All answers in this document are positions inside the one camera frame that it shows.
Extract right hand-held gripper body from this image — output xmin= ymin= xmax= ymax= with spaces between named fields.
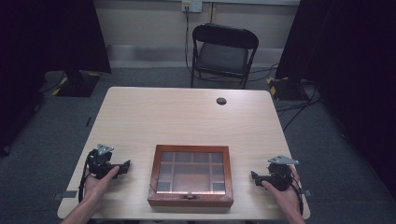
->
xmin=257 ymin=155 xmax=300 ymax=192

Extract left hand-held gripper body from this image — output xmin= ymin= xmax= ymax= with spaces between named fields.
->
xmin=86 ymin=143 xmax=122 ymax=180

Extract wooden box with glass lid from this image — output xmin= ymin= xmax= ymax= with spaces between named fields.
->
xmin=147 ymin=144 xmax=234 ymax=208

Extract person's left hand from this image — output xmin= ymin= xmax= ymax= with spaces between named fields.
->
xmin=82 ymin=165 xmax=120 ymax=207

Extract person's right hand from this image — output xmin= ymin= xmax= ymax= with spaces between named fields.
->
xmin=261 ymin=164 xmax=303 ymax=217

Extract black stand base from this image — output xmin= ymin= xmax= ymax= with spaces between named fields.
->
xmin=53 ymin=69 xmax=103 ymax=98
xmin=266 ymin=76 xmax=310 ymax=102

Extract black folding chair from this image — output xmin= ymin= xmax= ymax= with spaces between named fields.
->
xmin=190 ymin=22 xmax=260 ymax=91

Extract dark curtain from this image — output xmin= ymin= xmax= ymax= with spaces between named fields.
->
xmin=0 ymin=0 xmax=112 ymax=157
xmin=275 ymin=0 xmax=396 ymax=202

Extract left hand-held gripper black cable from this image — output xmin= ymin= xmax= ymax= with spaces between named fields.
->
xmin=78 ymin=151 xmax=93 ymax=203

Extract hand-held gripper black cable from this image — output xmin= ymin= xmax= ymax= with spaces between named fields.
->
xmin=289 ymin=174 xmax=305 ymax=217
xmin=78 ymin=151 xmax=93 ymax=203

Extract right hand-held gripper black cable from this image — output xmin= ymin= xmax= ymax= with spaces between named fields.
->
xmin=289 ymin=174 xmax=305 ymax=217

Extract black floor cables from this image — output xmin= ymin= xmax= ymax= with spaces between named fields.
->
xmin=275 ymin=81 xmax=322 ymax=133

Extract black cable from wall socket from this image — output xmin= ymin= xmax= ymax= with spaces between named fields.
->
xmin=184 ymin=5 xmax=194 ymax=75

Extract white wall socket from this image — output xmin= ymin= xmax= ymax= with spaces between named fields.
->
xmin=181 ymin=0 xmax=204 ymax=14

